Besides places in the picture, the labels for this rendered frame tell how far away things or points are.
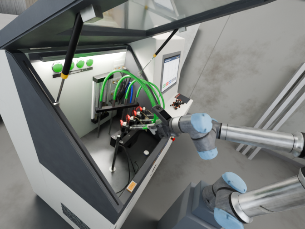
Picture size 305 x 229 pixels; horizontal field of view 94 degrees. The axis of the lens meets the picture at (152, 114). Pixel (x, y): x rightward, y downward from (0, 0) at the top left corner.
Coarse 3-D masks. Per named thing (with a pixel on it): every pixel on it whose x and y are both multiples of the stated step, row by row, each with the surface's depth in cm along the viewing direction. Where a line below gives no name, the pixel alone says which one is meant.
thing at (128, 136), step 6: (120, 132) 98; (132, 132) 101; (138, 132) 108; (114, 138) 93; (126, 138) 95; (132, 138) 101; (114, 144) 95; (120, 144) 92; (126, 144) 96; (132, 144) 109; (120, 150) 94
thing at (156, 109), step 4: (152, 108) 68; (156, 108) 67; (160, 108) 68; (156, 112) 67; (160, 112) 67; (164, 112) 68; (160, 116) 66; (164, 116) 66; (168, 116) 67; (164, 120) 65; (168, 120) 65; (168, 124) 65
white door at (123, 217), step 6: (162, 150) 122; (156, 162) 123; (150, 174) 135; (144, 180) 105; (144, 186) 145; (138, 192) 111; (132, 198) 87; (132, 204) 116; (126, 210) 93; (120, 216) 78; (126, 216) 123; (120, 222) 98; (114, 228) 81
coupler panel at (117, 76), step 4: (116, 60) 97; (120, 60) 100; (124, 60) 105; (116, 64) 98; (120, 64) 102; (116, 68) 101; (120, 68) 102; (124, 68) 106; (116, 72) 103; (116, 76) 105; (120, 76) 110; (112, 80) 103; (116, 80) 108; (112, 84) 106; (116, 84) 105; (120, 84) 115; (112, 88) 108; (112, 92) 111; (112, 96) 113
